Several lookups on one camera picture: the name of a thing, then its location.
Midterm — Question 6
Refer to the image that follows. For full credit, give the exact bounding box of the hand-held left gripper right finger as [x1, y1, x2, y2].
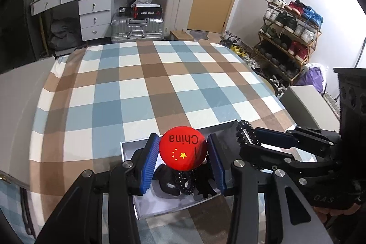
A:
[207, 133, 336, 244]

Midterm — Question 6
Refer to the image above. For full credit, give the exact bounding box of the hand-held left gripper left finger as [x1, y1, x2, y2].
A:
[34, 133, 161, 244]

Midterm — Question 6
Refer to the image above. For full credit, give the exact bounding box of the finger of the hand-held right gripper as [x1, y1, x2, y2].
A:
[254, 126, 341, 158]
[239, 144, 344, 185]

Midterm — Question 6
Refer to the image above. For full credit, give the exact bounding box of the black claw hair clip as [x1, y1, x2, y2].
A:
[195, 167, 218, 199]

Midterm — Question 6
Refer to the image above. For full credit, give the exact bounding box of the black spiral hair tie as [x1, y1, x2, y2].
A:
[235, 119, 259, 146]
[171, 169, 198, 196]

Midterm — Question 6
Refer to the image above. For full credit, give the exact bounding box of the red round badge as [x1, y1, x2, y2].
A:
[159, 126, 208, 170]

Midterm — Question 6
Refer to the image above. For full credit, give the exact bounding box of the silver rectangular box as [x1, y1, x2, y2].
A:
[120, 118, 318, 221]

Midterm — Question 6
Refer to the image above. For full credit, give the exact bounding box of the grey jewelry case with latch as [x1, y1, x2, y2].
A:
[0, 58, 58, 193]

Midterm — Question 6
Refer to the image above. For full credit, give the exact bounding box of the person's right hand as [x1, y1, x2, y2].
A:
[315, 201, 361, 222]

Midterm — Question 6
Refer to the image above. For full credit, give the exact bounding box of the plain grey box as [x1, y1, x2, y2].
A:
[280, 86, 341, 131]

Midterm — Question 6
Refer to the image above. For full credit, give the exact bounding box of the purple bag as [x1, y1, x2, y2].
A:
[294, 66, 326, 94]

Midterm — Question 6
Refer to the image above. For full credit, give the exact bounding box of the checked tablecloth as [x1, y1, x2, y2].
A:
[28, 40, 300, 244]

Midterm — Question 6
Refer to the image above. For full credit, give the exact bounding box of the wooden shoe rack with shoes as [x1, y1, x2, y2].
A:
[253, 0, 324, 88]

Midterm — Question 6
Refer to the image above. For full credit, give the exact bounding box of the row of shoes on floor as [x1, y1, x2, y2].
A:
[220, 30, 287, 97]

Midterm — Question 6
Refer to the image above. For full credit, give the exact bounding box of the cardboard box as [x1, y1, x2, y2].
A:
[169, 30, 194, 42]

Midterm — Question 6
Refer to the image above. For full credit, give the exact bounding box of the silver suitcase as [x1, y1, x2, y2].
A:
[110, 15, 165, 43]

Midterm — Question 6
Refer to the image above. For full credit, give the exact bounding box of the blue checked cloth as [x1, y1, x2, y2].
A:
[0, 179, 38, 244]

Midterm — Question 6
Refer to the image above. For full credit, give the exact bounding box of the red and black flat box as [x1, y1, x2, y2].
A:
[132, 3, 163, 19]

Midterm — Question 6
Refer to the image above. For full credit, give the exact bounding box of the small black box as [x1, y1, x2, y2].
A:
[118, 5, 134, 17]

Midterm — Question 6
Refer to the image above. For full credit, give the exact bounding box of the dark grey cushion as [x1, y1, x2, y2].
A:
[48, 19, 82, 52]

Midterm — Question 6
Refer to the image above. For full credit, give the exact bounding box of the white suitcase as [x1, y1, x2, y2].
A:
[157, 0, 197, 39]

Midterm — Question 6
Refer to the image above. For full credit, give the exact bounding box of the white dresser with drawers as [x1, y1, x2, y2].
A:
[30, 0, 115, 43]

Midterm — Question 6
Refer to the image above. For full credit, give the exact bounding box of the dark wardrobe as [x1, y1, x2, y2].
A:
[0, 0, 48, 74]

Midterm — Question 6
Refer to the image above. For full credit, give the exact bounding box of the black strap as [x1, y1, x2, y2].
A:
[19, 188, 37, 236]

